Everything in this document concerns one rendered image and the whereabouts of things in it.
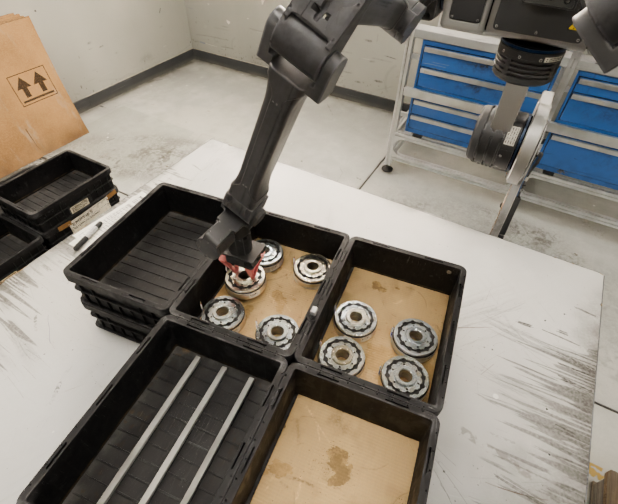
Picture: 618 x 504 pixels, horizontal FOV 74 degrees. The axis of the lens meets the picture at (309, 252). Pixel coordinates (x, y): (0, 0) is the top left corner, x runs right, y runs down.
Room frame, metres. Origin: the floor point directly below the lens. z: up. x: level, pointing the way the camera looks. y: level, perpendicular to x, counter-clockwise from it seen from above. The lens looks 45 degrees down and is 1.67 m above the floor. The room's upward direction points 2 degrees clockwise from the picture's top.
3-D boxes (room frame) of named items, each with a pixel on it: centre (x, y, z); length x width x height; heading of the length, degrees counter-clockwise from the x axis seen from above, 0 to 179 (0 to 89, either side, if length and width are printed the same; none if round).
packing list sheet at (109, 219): (1.06, 0.64, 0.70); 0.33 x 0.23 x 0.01; 151
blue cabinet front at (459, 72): (2.30, -0.92, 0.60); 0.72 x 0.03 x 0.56; 61
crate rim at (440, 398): (0.56, -0.18, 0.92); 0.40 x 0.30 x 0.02; 159
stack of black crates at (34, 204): (1.46, 1.13, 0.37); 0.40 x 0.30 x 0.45; 151
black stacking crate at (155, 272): (0.77, 0.38, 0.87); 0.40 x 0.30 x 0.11; 159
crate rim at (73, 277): (0.77, 0.38, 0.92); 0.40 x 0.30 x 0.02; 159
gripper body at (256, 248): (0.69, 0.16, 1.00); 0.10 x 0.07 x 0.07; 68
